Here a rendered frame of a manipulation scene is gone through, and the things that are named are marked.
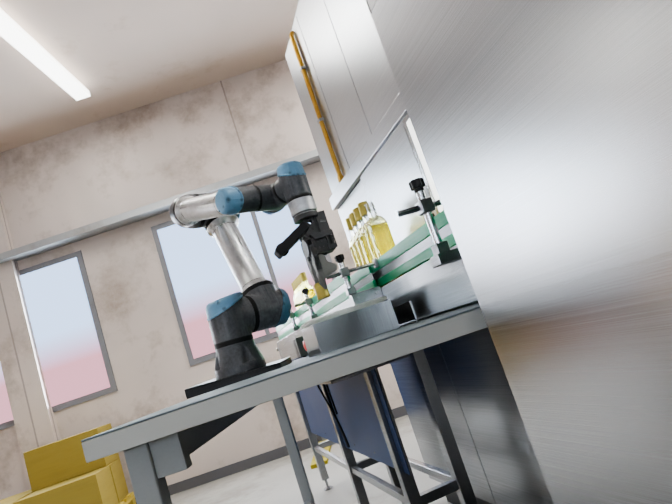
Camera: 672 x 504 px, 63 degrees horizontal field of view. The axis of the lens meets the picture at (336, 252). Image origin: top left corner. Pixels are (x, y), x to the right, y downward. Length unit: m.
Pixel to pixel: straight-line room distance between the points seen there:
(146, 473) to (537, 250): 0.68
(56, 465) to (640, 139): 4.73
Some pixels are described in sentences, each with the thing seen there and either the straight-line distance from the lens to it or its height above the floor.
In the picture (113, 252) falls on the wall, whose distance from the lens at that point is 5.39.
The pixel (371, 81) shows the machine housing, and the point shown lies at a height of 1.54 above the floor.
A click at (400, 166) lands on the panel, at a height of 1.22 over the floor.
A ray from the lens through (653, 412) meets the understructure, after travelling 0.65.
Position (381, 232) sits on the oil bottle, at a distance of 1.69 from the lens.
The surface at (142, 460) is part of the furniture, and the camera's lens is 0.99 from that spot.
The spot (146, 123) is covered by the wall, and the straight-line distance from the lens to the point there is 5.61.
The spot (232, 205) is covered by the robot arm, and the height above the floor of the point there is 1.20.
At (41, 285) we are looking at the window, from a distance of 5.63.
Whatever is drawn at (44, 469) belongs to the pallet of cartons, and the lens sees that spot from 5.00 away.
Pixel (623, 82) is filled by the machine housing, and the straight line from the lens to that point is 0.56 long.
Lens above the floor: 0.77
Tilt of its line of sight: 9 degrees up
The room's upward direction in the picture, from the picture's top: 19 degrees counter-clockwise
